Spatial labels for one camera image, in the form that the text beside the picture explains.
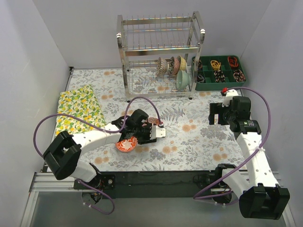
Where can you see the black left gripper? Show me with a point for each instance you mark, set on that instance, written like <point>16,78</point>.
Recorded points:
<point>144,136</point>

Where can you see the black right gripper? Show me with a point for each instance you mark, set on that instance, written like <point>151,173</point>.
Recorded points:
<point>219,113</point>

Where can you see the orange geometric patterned bowl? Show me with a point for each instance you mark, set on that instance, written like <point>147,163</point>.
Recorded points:
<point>154,121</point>

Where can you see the mint green bowl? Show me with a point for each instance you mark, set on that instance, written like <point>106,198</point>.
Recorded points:
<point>182,80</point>

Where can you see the yellow and teal patterned bowl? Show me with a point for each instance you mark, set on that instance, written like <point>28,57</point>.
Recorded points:
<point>182,63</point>

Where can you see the black leaf patterned bowl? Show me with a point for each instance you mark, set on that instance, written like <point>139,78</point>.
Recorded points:
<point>174,66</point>

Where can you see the small purple patterned bowl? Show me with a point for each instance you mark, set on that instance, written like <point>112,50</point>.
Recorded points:
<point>162,67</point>

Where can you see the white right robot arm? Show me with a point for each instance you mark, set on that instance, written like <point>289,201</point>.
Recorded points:
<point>260,196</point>

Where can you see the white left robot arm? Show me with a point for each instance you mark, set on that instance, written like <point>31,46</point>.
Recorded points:
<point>63,154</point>

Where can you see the stainless steel dish rack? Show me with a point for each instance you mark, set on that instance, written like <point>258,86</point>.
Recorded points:
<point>142,40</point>

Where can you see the orange floral patterned bowl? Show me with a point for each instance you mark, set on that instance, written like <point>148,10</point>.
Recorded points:
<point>127,145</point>

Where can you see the green compartment organizer tray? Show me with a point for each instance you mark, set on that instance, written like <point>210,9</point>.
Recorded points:
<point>217,72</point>

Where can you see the floral patterned table mat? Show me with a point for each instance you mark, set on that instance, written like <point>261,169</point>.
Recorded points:
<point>190,143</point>

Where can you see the lemon print cloth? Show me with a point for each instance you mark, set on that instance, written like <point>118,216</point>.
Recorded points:
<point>81,103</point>

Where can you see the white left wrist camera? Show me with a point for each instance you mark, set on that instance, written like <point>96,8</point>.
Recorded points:
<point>157,132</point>

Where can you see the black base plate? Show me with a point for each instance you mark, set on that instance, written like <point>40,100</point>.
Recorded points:
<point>153,184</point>

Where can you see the aluminium front rail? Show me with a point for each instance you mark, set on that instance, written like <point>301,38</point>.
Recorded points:
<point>46,182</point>

